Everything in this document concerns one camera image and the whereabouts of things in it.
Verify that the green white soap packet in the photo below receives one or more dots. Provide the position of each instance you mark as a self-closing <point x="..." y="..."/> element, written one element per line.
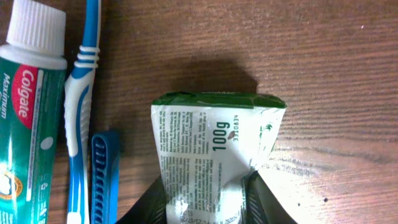
<point x="209" y="144"/>

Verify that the green Colgate toothpaste tube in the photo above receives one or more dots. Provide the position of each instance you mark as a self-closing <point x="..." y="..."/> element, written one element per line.
<point x="33" y="72"/>

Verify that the blue white toothbrush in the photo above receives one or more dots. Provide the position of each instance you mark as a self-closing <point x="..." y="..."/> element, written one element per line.
<point x="77" y="104"/>

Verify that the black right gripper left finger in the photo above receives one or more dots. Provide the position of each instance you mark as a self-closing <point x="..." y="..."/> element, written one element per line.
<point x="150" y="208"/>

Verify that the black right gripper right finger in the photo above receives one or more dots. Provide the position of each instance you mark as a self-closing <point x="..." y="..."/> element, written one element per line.
<point x="262" y="207"/>

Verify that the blue disposable razor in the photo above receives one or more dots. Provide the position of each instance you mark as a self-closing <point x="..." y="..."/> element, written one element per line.
<point x="105" y="148"/>

